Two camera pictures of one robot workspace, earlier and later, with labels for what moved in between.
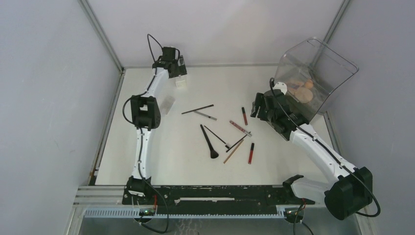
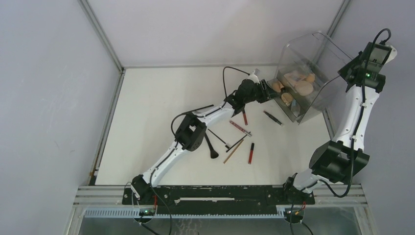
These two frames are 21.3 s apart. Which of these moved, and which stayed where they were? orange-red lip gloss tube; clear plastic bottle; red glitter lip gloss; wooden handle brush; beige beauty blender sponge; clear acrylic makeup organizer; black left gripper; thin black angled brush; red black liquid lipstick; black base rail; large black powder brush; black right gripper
Moved: clear plastic bottle; black right gripper; beige beauty blender sponge; black left gripper
Stayed: large black powder brush; red glitter lip gloss; black base rail; thin black angled brush; orange-red lip gloss tube; clear acrylic makeup organizer; wooden handle brush; red black liquid lipstick
